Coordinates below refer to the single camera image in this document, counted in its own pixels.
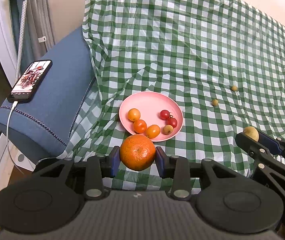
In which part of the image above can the large orange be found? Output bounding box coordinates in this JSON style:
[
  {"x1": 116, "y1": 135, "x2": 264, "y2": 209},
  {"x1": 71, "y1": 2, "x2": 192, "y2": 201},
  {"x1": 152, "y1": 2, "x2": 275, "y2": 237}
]
[{"x1": 120, "y1": 134, "x2": 156, "y2": 171}]

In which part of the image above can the red cherry tomato with stem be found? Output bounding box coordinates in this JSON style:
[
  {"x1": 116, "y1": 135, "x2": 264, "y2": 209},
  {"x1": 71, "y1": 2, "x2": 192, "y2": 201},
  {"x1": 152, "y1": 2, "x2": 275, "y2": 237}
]
[{"x1": 166, "y1": 117, "x2": 178, "y2": 128}]

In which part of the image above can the orange cherry tomato cluster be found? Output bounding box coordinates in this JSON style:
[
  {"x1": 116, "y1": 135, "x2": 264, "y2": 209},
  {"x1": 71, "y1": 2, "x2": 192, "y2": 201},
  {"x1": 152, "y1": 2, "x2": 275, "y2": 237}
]
[{"x1": 133, "y1": 119, "x2": 147, "y2": 134}]

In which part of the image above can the red cherry tomato cluster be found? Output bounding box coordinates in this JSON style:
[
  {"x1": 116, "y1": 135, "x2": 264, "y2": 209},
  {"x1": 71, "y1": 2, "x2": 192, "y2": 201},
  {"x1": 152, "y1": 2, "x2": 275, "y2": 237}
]
[{"x1": 159, "y1": 109, "x2": 171, "y2": 120}]

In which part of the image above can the pink round plate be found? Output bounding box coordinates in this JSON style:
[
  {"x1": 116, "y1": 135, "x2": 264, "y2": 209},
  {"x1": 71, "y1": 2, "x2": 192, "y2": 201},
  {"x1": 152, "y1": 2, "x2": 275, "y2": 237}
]
[{"x1": 119, "y1": 92, "x2": 184, "y2": 142}]

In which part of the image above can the blue cushion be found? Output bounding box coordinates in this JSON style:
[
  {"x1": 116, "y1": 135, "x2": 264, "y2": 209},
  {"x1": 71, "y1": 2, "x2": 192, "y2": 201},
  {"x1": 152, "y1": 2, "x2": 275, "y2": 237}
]
[{"x1": 0, "y1": 28, "x2": 95, "y2": 164}]

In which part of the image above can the green white checkered cloth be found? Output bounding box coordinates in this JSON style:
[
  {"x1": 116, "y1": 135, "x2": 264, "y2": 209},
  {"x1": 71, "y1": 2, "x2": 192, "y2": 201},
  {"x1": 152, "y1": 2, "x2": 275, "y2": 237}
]
[{"x1": 57, "y1": 0, "x2": 285, "y2": 190}]

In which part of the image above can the black smartphone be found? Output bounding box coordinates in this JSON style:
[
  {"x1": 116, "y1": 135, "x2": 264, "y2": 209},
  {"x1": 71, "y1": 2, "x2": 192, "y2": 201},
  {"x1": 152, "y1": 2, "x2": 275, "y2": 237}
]
[{"x1": 7, "y1": 60, "x2": 52, "y2": 103}]

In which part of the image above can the grey curtain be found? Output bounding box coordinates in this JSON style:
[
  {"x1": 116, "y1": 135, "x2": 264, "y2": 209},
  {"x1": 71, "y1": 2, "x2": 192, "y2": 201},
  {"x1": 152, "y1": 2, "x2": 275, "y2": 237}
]
[{"x1": 9, "y1": 0, "x2": 55, "y2": 71}]

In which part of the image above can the white charging cable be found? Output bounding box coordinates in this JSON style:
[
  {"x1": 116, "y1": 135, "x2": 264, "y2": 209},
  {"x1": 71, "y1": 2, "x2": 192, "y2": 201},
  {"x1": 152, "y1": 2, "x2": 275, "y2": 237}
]
[{"x1": 6, "y1": 100, "x2": 37, "y2": 176}]

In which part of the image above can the braided grey lamp cable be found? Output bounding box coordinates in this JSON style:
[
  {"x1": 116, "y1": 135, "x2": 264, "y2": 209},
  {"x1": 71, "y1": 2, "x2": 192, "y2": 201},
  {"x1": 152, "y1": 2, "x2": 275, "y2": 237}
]
[{"x1": 14, "y1": 0, "x2": 29, "y2": 83}]

